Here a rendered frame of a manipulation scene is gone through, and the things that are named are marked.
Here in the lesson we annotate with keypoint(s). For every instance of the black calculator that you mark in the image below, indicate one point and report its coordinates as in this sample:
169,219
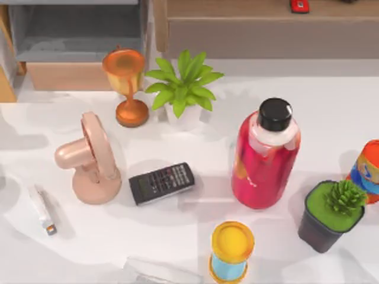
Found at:
161,183

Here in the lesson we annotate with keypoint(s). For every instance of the green plant in white pot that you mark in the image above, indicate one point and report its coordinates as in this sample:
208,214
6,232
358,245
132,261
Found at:
182,85

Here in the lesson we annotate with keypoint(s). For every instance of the red bottle with black cap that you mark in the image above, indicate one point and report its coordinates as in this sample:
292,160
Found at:
263,165

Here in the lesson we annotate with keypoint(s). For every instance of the orange trophy cup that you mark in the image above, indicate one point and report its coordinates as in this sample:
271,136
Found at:
128,77

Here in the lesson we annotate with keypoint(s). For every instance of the pink desk fan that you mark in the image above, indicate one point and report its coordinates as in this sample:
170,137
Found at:
94,165

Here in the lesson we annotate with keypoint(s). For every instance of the yellow and blue can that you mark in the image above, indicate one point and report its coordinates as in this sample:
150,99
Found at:
232,251

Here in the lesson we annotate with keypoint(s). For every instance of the wooden cabinet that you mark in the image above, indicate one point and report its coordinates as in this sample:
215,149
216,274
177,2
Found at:
266,32

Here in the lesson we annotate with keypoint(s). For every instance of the pulled-out wooden drawer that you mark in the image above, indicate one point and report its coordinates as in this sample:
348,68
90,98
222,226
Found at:
74,44

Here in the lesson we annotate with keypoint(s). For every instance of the green plant in black pot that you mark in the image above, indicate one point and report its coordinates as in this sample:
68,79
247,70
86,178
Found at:
328,219

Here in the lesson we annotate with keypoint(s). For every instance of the small red object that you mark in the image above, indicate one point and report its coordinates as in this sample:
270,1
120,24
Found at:
299,6

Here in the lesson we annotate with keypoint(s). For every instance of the orange and blue can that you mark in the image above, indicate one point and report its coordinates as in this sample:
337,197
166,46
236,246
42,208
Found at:
368,171

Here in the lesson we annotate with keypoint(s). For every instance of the wooden cupboard frame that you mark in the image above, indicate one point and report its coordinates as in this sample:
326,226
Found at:
6,74

